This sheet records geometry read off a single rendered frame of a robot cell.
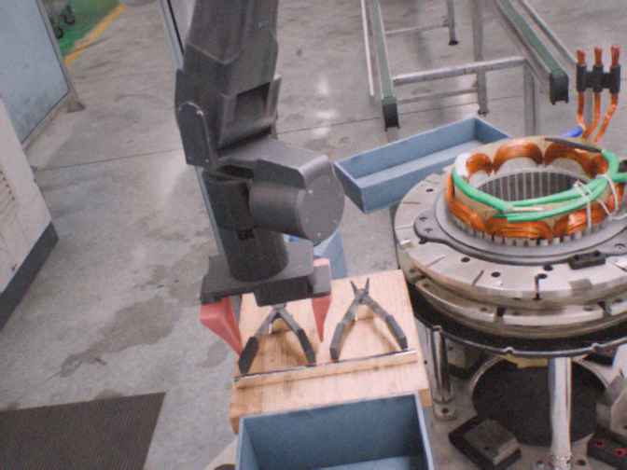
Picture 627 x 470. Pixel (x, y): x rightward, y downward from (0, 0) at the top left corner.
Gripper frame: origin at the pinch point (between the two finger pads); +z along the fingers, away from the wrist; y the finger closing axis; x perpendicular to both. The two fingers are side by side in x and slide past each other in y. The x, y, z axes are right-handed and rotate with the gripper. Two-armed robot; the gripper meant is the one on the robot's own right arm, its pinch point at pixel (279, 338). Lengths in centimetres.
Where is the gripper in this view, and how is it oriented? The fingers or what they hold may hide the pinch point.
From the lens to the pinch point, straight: 75.2
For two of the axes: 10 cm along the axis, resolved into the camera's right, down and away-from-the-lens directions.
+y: 9.8, -1.8, -0.7
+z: 1.9, 8.5, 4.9
